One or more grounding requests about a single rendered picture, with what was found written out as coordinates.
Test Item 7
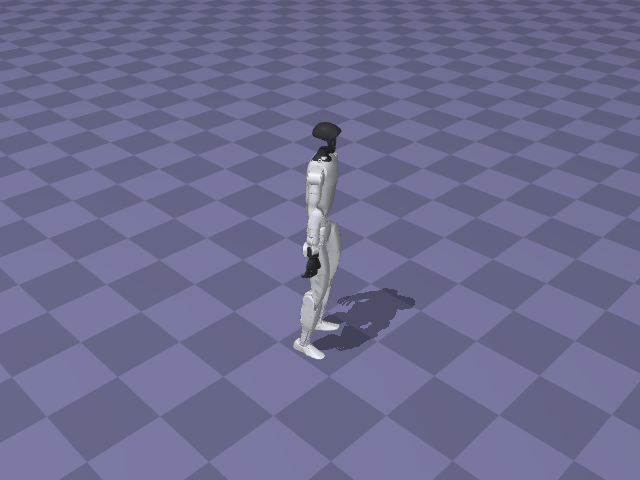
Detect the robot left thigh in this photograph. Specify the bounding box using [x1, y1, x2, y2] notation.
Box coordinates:
[324, 221, 341, 282]

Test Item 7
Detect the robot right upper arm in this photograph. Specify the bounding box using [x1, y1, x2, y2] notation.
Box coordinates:
[307, 167, 325, 220]

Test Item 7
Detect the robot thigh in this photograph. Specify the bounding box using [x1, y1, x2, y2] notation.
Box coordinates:
[324, 221, 341, 282]
[303, 242, 330, 308]

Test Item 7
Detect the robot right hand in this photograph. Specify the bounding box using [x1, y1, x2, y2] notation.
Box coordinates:
[301, 247, 321, 278]

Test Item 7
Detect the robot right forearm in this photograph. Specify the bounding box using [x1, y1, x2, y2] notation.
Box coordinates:
[307, 210, 322, 255]

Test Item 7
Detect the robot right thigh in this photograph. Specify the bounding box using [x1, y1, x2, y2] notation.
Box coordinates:
[303, 242, 330, 308]

